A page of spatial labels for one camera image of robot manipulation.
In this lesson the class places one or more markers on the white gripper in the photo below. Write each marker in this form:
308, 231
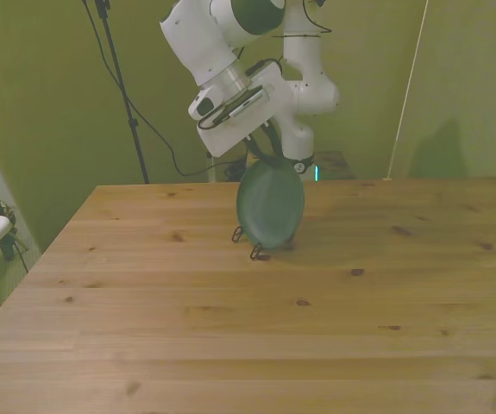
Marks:
234, 133

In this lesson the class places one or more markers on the green round plate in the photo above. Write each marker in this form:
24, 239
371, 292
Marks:
270, 205

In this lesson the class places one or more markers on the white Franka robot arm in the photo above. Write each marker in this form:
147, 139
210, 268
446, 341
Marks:
200, 39

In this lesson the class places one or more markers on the black power adapter bundle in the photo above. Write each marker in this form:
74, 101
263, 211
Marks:
234, 171

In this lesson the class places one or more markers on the green indicator light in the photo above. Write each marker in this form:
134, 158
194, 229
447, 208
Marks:
316, 173

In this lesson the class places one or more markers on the black tripod stand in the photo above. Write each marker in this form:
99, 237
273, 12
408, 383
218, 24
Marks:
120, 82

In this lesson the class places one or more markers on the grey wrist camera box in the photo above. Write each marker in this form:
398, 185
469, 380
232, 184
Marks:
249, 103

